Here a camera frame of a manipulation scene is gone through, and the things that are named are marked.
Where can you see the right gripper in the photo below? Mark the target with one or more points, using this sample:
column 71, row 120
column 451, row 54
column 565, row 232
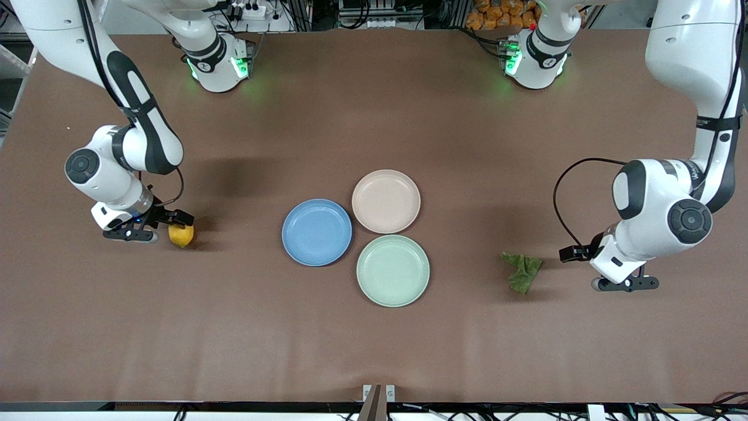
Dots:
column 162, row 215

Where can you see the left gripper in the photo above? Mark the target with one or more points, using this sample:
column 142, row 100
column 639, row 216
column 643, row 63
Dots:
column 585, row 251

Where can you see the yellow lemon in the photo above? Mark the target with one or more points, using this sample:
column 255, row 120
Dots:
column 182, row 237

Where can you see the green lettuce leaf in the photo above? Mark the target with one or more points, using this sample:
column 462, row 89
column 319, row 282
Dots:
column 523, row 273

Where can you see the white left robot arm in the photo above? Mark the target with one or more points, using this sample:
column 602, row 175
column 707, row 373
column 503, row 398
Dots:
column 654, row 222

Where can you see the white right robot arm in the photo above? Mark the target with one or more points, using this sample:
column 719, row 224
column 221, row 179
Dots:
column 99, row 181

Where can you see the blue plate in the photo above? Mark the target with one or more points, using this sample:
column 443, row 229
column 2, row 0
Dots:
column 317, row 233

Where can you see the pale green plate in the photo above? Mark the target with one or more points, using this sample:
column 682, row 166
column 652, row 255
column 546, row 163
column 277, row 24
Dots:
column 392, row 271

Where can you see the beige pink plate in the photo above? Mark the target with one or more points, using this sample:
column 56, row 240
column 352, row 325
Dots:
column 385, row 201

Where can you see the white power strip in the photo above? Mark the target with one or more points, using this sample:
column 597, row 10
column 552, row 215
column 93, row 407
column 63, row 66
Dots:
column 248, row 9

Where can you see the grey metal bar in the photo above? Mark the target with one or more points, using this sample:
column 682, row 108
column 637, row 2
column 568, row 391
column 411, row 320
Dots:
column 13, row 61

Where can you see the bag of orange fruit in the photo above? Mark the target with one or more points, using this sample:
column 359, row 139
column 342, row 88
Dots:
column 497, row 14

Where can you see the small metal bracket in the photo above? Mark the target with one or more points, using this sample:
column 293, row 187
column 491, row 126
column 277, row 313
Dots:
column 390, row 393

